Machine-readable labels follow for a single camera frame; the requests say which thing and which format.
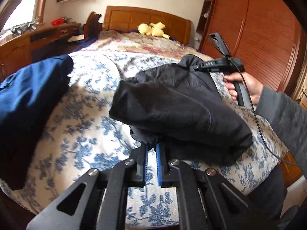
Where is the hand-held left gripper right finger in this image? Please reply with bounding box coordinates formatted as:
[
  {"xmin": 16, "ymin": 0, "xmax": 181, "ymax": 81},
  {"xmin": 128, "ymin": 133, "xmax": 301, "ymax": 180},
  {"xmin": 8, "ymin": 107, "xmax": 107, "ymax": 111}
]
[{"xmin": 156, "ymin": 143, "xmax": 250, "ymax": 230}]

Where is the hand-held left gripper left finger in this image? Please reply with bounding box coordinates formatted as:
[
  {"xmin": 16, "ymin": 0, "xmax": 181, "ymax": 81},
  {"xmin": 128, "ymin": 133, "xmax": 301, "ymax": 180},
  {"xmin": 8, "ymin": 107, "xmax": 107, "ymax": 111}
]
[{"xmin": 25, "ymin": 141, "xmax": 147, "ymax": 230}]

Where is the black jacket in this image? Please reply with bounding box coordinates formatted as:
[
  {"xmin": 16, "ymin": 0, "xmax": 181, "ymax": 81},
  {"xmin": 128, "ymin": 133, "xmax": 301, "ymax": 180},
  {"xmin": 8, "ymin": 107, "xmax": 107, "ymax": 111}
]
[{"xmin": 109, "ymin": 55, "xmax": 253, "ymax": 166}]

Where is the person's right forearm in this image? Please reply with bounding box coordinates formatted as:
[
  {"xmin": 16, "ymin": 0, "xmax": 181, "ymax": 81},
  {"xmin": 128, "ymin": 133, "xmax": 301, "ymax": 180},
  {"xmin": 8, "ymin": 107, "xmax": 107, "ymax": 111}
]
[{"xmin": 255, "ymin": 85, "xmax": 307, "ymax": 166}]

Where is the person's right hand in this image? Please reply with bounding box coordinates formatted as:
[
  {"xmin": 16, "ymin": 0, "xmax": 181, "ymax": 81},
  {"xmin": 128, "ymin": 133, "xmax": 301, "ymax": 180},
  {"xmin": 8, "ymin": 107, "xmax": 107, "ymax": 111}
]
[{"xmin": 223, "ymin": 72, "xmax": 263, "ymax": 105}]

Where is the wooden louvred wardrobe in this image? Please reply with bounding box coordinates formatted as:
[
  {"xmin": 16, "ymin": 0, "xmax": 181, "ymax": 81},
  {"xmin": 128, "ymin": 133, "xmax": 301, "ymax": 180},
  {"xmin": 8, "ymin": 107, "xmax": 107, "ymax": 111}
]
[{"xmin": 195, "ymin": 0, "xmax": 304, "ymax": 96}]

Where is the blue floral bed sheet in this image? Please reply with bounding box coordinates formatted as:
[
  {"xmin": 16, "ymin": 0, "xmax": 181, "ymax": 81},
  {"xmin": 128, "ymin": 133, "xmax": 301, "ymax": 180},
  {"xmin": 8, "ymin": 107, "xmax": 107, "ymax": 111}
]
[{"xmin": 0, "ymin": 50, "xmax": 288, "ymax": 227}]

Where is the yellow plush toy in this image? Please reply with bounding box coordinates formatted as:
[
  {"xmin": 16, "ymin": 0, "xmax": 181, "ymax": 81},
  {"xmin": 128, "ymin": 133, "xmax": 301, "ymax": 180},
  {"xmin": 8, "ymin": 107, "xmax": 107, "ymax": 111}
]
[{"xmin": 137, "ymin": 22, "xmax": 171, "ymax": 39}]

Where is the pink floral quilt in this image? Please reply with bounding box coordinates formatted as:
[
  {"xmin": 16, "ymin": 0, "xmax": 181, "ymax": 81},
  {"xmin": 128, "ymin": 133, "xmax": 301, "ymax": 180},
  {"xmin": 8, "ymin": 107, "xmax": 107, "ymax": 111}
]
[{"xmin": 82, "ymin": 30, "xmax": 199, "ymax": 58}]

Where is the wooden door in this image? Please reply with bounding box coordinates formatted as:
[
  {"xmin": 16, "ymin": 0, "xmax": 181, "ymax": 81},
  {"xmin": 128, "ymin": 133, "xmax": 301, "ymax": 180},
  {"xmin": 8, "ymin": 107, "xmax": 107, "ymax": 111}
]
[{"xmin": 290, "ymin": 77, "xmax": 307, "ymax": 106}]

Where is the wooden bed headboard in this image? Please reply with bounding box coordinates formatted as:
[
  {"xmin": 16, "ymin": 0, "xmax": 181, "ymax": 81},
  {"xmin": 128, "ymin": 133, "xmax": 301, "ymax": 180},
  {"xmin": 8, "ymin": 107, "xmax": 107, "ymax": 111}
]
[{"xmin": 103, "ymin": 5, "xmax": 192, "ymax": 45}]

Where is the person's dark clothing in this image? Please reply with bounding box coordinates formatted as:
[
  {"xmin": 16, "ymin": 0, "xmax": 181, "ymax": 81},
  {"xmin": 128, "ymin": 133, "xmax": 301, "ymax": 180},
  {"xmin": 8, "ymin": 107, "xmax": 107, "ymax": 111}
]
[{"xmin": 249, "ymin": 165, "xmax": 300, "ymax": 230}]

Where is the dark blue bed sheet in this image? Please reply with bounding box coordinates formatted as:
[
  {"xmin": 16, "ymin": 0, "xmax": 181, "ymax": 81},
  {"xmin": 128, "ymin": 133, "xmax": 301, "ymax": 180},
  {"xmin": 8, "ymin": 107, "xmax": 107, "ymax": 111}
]
[{"xmin": 69, "ymin": 29, "xmax": 135, "ymax": 53}]

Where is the wooden chair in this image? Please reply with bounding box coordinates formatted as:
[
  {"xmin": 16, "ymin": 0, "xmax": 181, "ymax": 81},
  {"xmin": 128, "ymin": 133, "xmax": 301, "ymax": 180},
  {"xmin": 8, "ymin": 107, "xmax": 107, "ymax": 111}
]
[{"xmin": 83, "ymin": 11, "xmax": 103, "ymax": 39}]

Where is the blue folded garment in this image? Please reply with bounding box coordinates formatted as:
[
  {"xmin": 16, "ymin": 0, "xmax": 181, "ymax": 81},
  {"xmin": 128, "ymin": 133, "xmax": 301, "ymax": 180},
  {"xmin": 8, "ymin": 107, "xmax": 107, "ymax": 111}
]
[{"xmin": 0, "ymin": 55, "xmax": 74, "ymax": 190}]

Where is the wooden desk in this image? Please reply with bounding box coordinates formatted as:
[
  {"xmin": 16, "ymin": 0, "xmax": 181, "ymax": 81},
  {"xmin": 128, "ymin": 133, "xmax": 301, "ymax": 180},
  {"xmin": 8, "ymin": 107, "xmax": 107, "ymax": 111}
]
[{"xmin": 0, "ymin": 23, "xmax": 82, "ymax": 82}]

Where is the black metal tool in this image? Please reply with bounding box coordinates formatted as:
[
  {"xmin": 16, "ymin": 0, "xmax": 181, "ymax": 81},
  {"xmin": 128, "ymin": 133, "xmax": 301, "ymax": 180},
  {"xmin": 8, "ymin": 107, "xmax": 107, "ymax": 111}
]
[{"xmin": 12, "ymin": 23, "xmax": 36, "ymax": 33}]

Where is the wooden framed window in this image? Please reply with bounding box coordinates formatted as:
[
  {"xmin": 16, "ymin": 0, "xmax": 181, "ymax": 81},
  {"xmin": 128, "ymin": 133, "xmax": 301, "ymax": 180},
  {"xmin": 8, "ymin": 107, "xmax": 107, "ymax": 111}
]
[{"xmin": 0, "ymin": 0, "xmax": 46, "ymax": 33}]

